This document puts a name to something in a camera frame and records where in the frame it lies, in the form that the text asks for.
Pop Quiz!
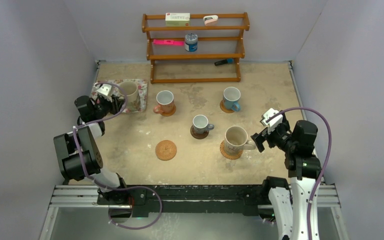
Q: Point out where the tall cream mug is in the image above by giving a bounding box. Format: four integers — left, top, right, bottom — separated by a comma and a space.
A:
120, 80, 141, 113

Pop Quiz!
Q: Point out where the cream mug with plant print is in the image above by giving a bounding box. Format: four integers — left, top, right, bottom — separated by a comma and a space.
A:
224, 126, 257, 154

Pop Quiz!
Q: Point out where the woven rattan coaster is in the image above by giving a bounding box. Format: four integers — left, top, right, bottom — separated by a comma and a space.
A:
155, 140, 177, 161
219, 140, 243, 160

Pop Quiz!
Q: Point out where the blue mug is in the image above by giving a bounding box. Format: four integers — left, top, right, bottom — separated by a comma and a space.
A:
223, 86, 241, 112

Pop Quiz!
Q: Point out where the smooth wooden coaster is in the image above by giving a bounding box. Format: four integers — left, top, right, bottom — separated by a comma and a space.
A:
158, 105, 176, 117
219, 100, 235, 114

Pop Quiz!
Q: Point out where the small grey white mug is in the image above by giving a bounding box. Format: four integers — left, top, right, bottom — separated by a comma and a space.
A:
192, 114, 215, 134

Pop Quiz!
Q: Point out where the dark brown wooden coaster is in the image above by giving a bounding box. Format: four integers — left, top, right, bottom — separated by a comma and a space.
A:
190, 125, 209, 140

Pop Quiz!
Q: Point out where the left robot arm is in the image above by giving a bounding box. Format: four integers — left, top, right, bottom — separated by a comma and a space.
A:
53, 95, 129, 205

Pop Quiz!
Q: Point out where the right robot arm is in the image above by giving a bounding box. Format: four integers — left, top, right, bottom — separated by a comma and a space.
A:
251, 108, 322, 240

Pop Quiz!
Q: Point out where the floral pattern tray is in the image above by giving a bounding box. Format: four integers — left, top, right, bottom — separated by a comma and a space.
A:
90, 79, 148, 113

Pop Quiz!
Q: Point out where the pink highlighter marker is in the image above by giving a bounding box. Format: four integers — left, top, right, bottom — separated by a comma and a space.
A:
152, 39, 184, 46

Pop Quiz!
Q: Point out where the black blue marker pen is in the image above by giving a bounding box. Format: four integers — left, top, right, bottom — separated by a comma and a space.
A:
214, 58, 234, 66

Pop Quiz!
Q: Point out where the wooden three-tier shelf rack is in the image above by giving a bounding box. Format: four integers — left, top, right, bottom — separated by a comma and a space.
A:
141, 12, 250, 84

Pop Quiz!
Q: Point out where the blue white lidded jar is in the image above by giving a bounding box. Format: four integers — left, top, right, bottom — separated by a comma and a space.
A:
184, 33, 198, 52

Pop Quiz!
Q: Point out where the white green cardboard box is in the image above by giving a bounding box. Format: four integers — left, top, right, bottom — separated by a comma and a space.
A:
165, 12, 190, 27

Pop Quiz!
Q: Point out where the pink white small device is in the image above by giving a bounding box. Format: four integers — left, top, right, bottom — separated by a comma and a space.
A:
202, 15, 219, 27

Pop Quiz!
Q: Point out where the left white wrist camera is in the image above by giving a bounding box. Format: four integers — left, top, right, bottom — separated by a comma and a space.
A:
94, 83, 114, 102

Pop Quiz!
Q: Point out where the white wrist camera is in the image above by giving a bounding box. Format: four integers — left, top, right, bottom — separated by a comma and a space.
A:
94, 83, 114, 102
260, 108, 283, 135

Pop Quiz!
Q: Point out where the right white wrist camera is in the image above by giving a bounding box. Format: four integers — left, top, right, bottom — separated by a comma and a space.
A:
260, 108, 283, 135

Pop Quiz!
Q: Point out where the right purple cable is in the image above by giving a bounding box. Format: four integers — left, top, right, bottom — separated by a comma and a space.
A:
265, 106, 333, 240

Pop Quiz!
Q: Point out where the purple cable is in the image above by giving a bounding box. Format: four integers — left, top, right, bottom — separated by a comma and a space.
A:
72, 82, 163, 231
265, 106, 333, 240

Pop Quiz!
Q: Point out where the black aluminium base frame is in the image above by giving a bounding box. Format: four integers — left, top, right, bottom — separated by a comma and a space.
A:
38, 167, 340, 240

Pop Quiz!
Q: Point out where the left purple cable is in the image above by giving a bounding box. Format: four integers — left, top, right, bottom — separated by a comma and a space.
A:
72, 82, 163, 231

